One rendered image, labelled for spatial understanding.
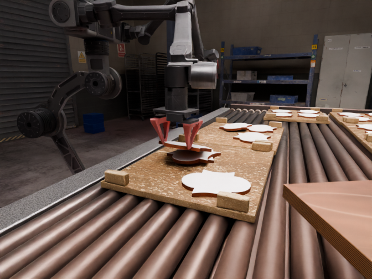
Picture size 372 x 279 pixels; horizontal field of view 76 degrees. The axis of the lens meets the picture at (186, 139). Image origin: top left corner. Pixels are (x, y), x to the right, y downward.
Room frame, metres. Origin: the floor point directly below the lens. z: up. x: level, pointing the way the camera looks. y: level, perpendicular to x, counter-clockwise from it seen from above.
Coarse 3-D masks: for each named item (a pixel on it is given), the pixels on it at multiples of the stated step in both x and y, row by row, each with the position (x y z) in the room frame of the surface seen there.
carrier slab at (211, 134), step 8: (208, 128) 1.10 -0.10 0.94; (216, 128) 1.10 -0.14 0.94; (280, 128) 1.10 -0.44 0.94; (200, 136) 0.94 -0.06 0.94; (208, 136) 0.94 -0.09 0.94; (216, 136) 0.94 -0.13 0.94; (224, 136) 0.94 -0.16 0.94; (232, 136) 0.94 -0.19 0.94; (272, 136) 0.94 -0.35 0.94; (280, 136) 0.94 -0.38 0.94; (216, 144) 0.84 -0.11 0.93; (224, 144) 0.82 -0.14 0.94; (232, 144) 0.82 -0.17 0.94; (240, 144) 0.82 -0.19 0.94; (248, 144) 0.82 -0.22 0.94
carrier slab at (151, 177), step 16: (208, 144) 0.82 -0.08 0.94; (144, 160) 0.66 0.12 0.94; (160, 160) 0.66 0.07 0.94; (224, 160) 0.66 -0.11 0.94; (240, 160) 0.66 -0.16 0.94; (256, 160) 0.66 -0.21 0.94; (144, 176) 0.54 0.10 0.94; (160, 176) 0.54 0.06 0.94; (176, 176) 0.54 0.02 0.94; (240, 176) 0.54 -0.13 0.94; (256, 176) 0.54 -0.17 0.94; (128, 192) 0.48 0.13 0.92; (144, 192) 0.46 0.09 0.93; (160, 192) 0.46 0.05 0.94; (176, 192) 0.46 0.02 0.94; (256, 192) 0.46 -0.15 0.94; (192, 208) 0.42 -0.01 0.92; (208, 208) 0.40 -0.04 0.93; (256, 208) 0.39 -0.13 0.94
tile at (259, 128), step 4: (248, 128) 1.06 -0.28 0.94; (252, 128) 1.05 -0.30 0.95; (256, 128) 1.05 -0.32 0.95; (260, 128) 1.05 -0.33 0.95; (264, 128) 1.05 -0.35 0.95; (268, 128) 1.05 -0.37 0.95; (272, 128) 1.05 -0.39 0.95; (276, 128) 1.07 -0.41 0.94; (260, 132) 1.00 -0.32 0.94; (264, 132) 1.00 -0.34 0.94; (268, 132) 1.01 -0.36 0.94; (272, 132) 1.00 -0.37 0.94
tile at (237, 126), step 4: (228, 124) 1.15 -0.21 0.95; (232, 124) 1.13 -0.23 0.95; (236, 124) 1.12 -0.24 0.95; (240, 124) 1.12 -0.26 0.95; (244, 124) 1.11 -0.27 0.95; (248, 124) 1.10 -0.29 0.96; (220, 128) 1.09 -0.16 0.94; (224, 128) 1.05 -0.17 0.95; (228, 128) 1.03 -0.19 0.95; (232, 128) 1.02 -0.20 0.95; (236, 128) 1.02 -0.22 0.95; (240, 128) 1.03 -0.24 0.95; (244, 128) 1.03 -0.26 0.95
